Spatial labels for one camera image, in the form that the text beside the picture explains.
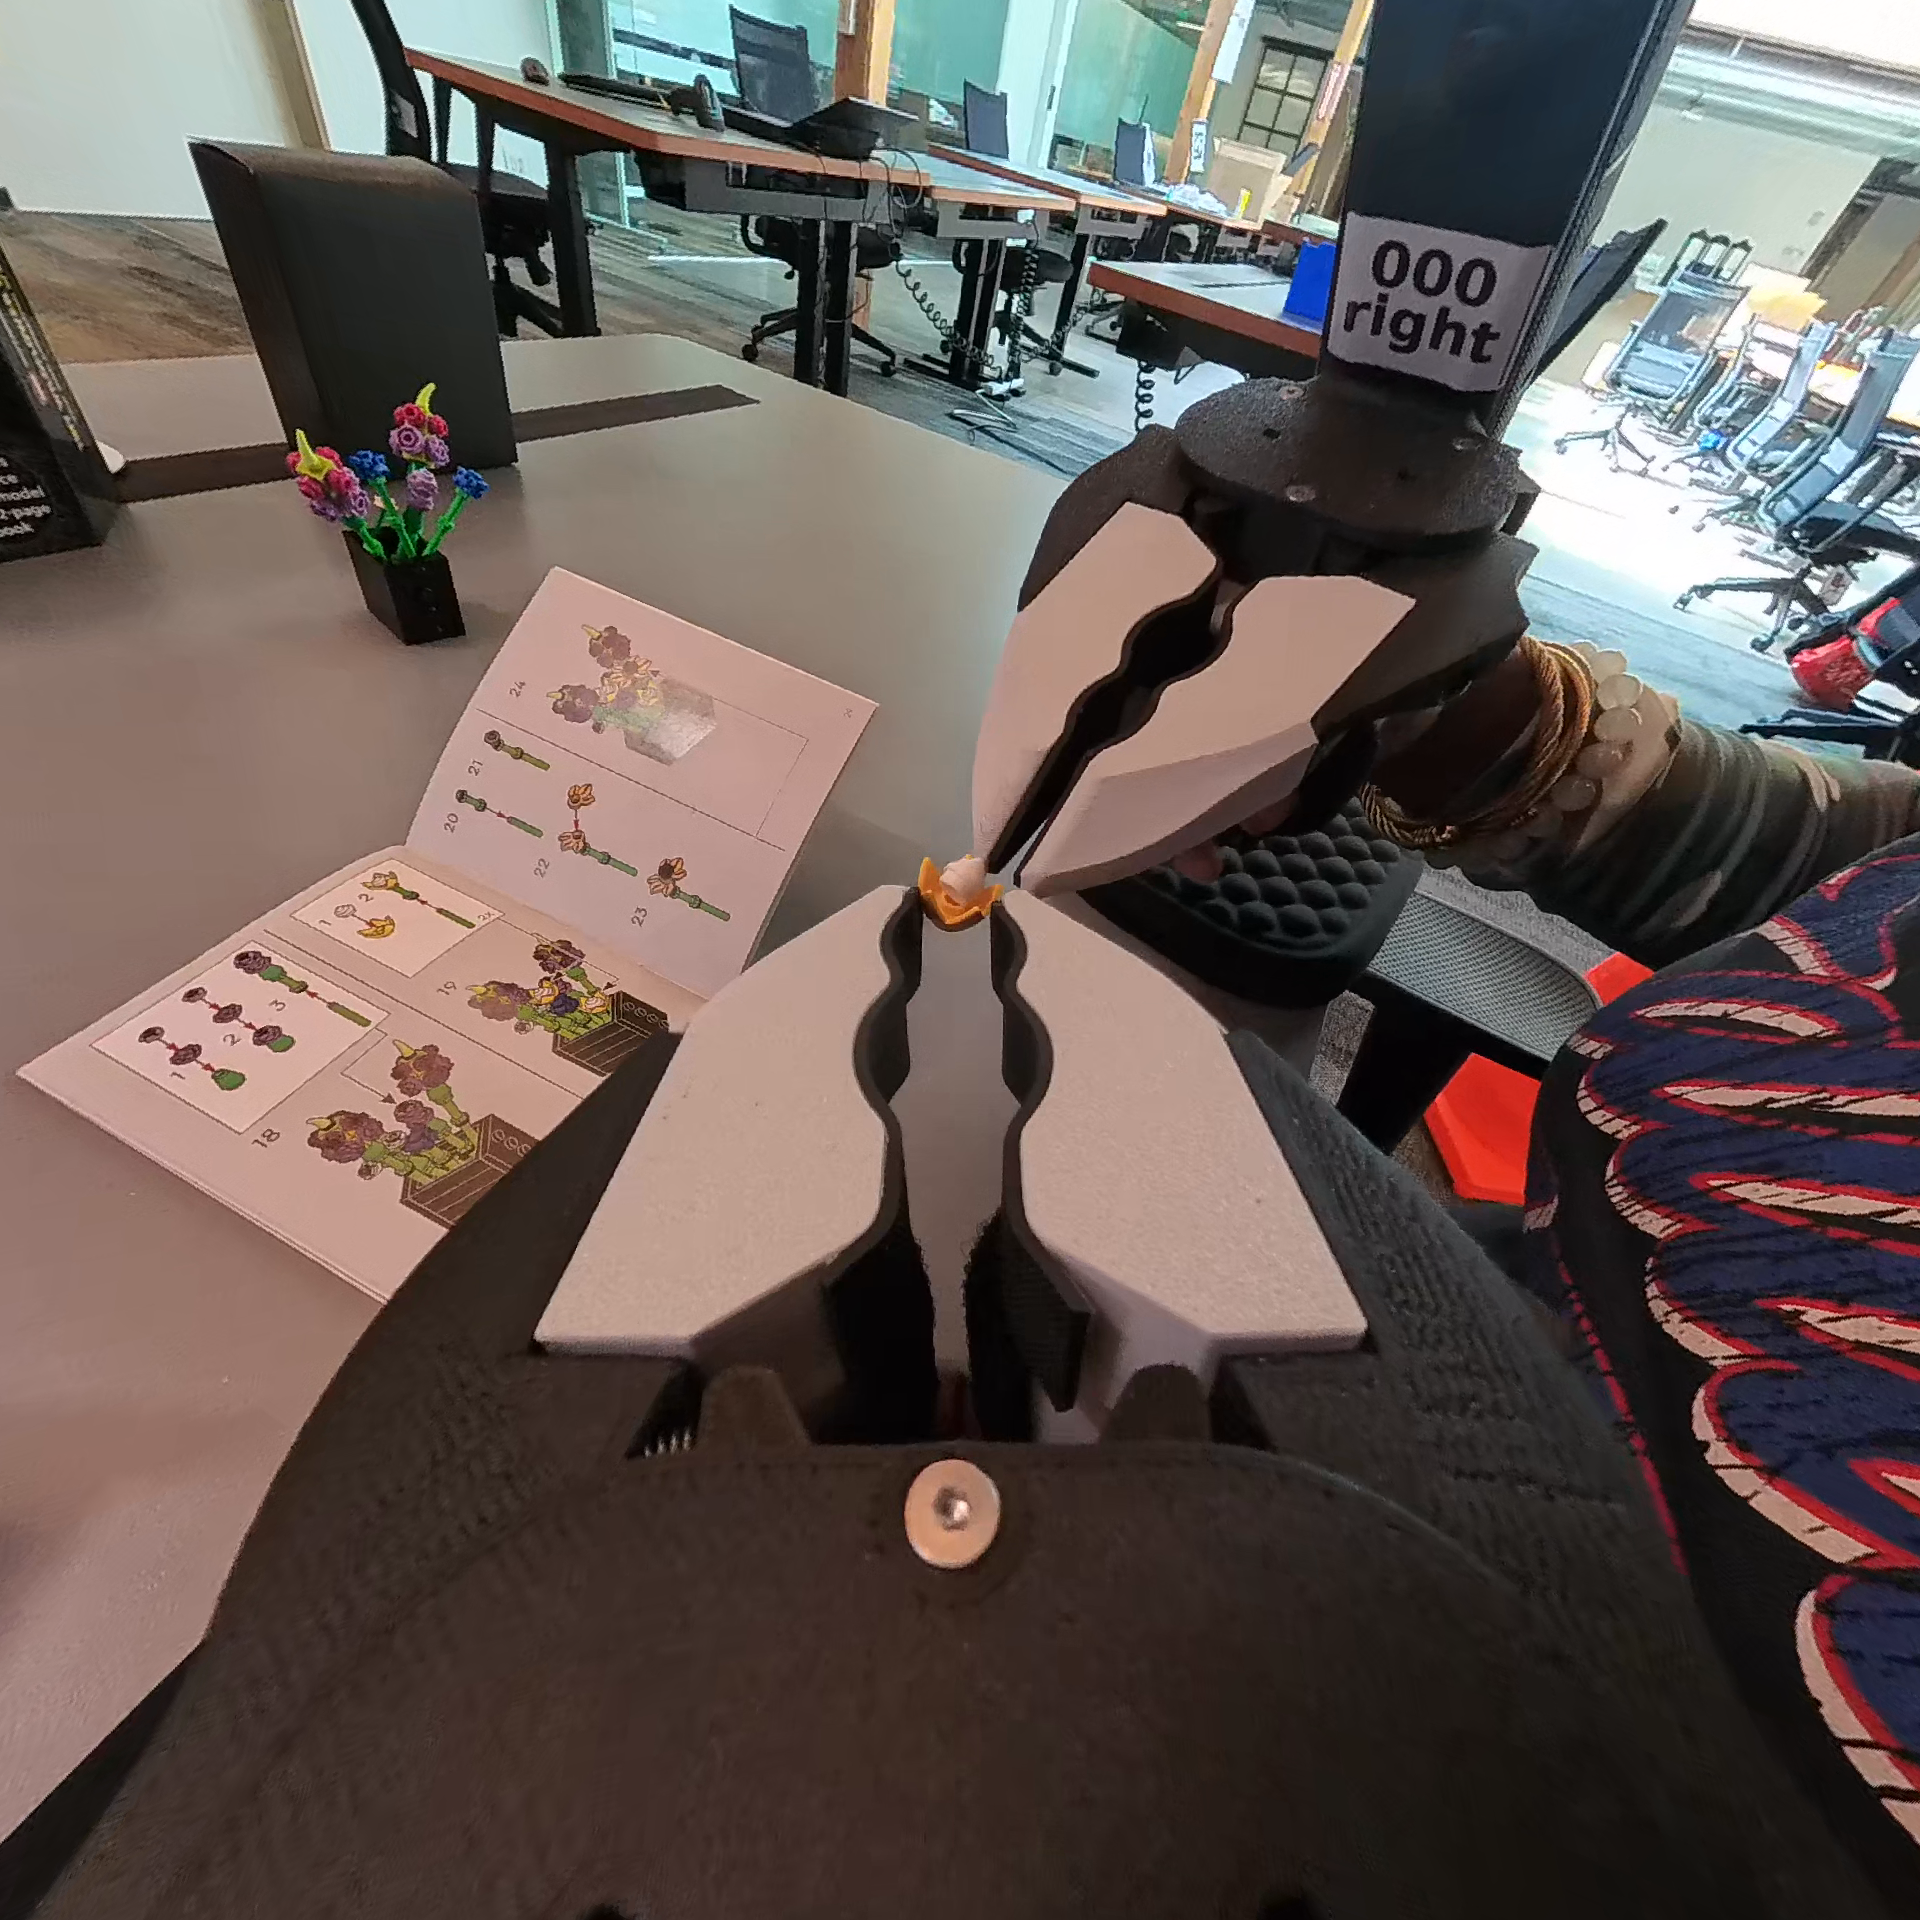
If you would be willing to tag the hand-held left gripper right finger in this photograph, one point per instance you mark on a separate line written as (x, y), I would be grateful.
(1187, 1201)

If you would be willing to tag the lego instruction booklet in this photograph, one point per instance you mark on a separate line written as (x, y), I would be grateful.
(596, 843)

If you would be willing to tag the black honeycomb cushion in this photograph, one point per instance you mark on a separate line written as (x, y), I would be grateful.
(1291, 919)

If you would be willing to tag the yellow lego flower piece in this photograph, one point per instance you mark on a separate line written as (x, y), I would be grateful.
(963, 895)

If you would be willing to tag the row of office chairs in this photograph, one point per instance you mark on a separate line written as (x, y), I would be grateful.
(1770, 420)

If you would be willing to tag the person's dark printed sweatshirt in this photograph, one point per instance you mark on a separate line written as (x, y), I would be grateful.
(1770, 1201)

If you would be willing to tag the long wooden desk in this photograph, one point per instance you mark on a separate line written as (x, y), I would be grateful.
(596, 111)

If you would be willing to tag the grey mesh office chair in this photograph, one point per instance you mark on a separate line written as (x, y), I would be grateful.
(1503, 978)

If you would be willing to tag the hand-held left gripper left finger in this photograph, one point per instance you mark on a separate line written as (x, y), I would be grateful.
(723, 1201)

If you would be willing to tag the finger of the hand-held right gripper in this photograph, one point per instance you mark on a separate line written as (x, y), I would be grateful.
(1065, 641)
(1248, 722)

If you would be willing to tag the lego flower model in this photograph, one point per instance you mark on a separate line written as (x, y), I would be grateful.
(405, 587)

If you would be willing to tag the plain black box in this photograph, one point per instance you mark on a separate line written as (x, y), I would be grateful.
(381, 284)

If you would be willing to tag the person's right forearm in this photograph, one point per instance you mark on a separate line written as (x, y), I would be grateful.
(1770, 826)

